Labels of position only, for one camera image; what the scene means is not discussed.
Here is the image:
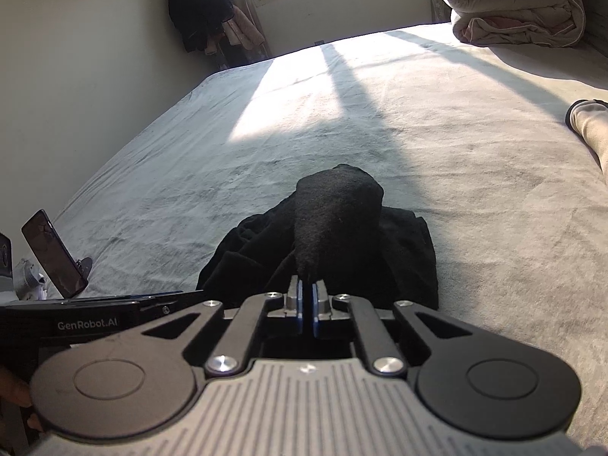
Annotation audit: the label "black t-shirt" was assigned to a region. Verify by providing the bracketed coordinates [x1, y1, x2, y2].
[196, 164, 439, 310]

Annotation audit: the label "hanging dark clothes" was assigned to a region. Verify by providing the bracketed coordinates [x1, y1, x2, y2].
[168, 0, 265, 59]

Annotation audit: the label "black smartphone on stand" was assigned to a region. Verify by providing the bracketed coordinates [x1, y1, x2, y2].
[22, 209, 93, 299]

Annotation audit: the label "grey bed sheet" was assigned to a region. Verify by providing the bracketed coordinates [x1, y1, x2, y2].
[55, 25, 607, 445]

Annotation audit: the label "folded cream black garment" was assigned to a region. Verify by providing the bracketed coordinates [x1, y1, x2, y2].
[565, 99, 608, 176]

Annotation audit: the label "folded beige pink quilt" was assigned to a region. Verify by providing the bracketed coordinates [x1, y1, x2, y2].
[443, 0, 586, 48]

